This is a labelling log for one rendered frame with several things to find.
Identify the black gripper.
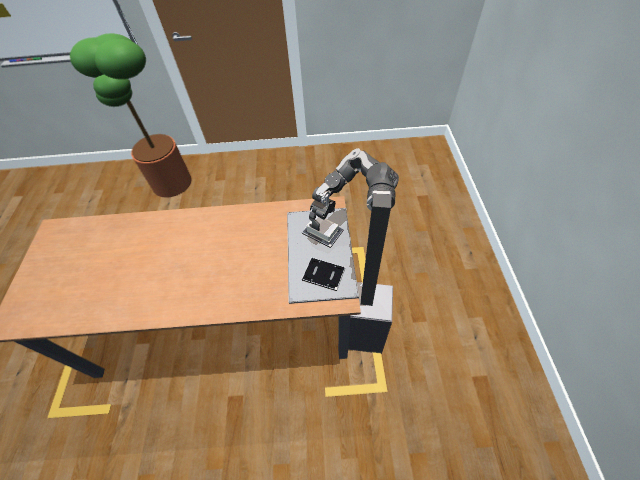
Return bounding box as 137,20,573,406
309,194,336,231

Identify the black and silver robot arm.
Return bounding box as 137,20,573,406
312,148,399,211

